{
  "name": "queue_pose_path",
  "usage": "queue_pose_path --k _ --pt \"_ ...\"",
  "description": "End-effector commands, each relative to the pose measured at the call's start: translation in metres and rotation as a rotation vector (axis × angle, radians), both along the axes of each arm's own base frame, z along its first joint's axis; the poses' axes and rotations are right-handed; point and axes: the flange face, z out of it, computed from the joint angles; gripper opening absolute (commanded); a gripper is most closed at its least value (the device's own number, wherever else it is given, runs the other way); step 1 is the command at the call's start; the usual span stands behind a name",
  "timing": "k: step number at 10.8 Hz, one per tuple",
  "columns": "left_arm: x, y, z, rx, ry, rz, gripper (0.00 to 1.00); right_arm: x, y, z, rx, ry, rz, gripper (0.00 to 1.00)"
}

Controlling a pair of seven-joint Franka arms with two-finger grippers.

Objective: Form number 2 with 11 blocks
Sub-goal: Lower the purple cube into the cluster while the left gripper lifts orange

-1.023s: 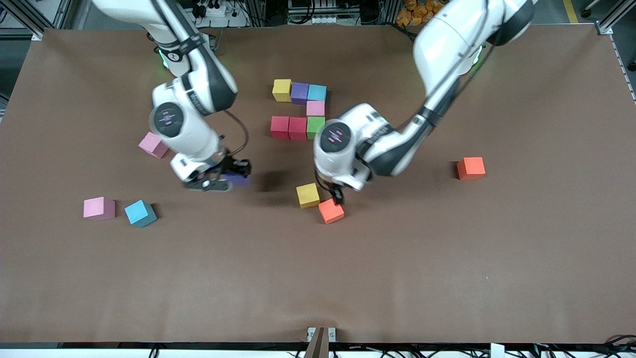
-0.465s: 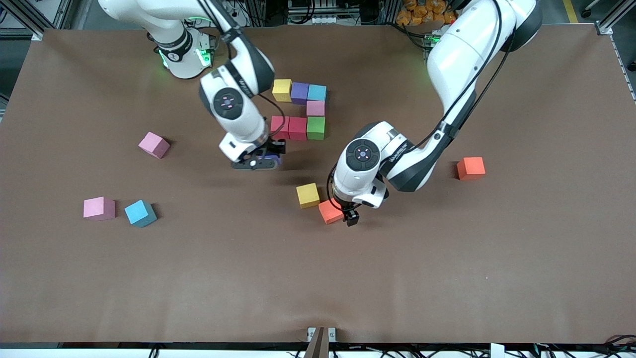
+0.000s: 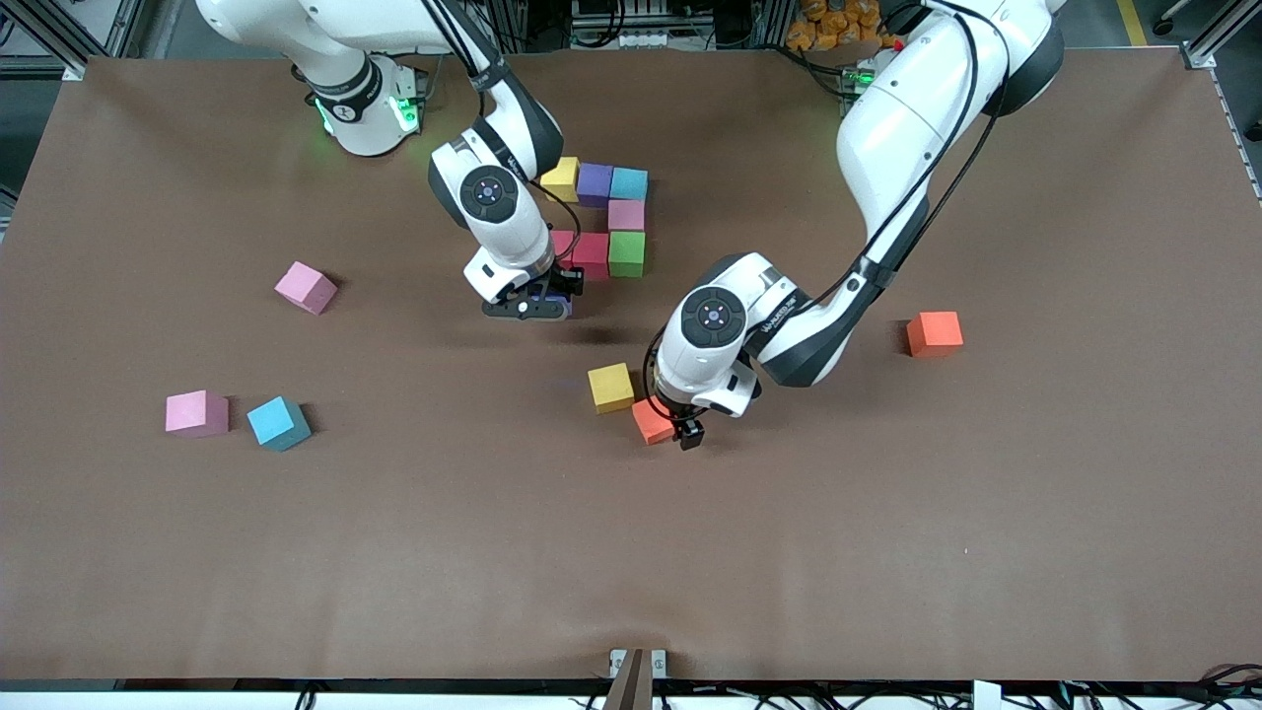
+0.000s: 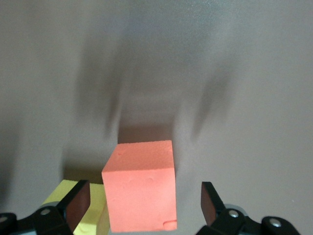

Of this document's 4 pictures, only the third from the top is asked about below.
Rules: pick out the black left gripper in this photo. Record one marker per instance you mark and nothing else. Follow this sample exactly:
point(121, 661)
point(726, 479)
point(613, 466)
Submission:
point(682, 421)

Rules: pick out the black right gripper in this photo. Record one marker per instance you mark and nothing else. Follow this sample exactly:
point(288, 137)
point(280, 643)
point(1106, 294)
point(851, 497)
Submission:
point(565, 276)

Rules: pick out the purple foam cube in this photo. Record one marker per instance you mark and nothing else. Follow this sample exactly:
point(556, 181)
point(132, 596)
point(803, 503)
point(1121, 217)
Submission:
point(565, 308)
point(595, 184)

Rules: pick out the red foam cube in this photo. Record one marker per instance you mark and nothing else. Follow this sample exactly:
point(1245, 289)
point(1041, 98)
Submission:
point(592, 256)
point(563, 245)

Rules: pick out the orange foam cube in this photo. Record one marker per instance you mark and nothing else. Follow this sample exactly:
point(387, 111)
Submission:
point(934, 334)
point(649, 422)

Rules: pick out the green foam cube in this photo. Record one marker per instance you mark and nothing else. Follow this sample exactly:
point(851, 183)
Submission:
point(626, 253)

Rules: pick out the pink foam cube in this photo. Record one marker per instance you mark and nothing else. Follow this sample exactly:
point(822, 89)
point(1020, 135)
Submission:
point(306, 289)
point(626, 215)
point(196, 414)

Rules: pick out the yellow foam cube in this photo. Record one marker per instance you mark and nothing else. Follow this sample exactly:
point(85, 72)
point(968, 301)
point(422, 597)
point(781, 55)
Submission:
point(560, 179)
point(611, 389)

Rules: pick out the cyan foam cube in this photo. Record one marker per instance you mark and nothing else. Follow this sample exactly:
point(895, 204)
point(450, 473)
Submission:
point(278, 425)
point(629, 184)

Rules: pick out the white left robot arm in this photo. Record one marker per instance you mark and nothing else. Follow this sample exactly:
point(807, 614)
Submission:
point(907, 128)

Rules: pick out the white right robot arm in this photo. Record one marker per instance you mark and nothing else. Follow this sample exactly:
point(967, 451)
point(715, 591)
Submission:
point(493, 197)

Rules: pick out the brown paper table cover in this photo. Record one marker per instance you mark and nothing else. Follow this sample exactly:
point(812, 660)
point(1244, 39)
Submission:
point(690, 552)

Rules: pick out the grey electronics box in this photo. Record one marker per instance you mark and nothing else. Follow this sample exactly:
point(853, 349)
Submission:
point(626, 37)

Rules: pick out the white power strip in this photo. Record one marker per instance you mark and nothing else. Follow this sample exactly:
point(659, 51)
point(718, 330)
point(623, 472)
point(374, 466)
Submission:
point(463, 41)

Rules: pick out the pile of orange packets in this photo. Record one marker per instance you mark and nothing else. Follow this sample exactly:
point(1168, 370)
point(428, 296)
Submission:
point(838, 25)

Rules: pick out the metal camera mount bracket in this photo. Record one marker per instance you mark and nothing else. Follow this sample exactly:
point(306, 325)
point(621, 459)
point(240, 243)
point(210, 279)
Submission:
point(637, 680)

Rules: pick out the aluminium frame rail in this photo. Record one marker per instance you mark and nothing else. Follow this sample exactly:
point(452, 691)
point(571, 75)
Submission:
point(69, 54)
point(1223, 25)

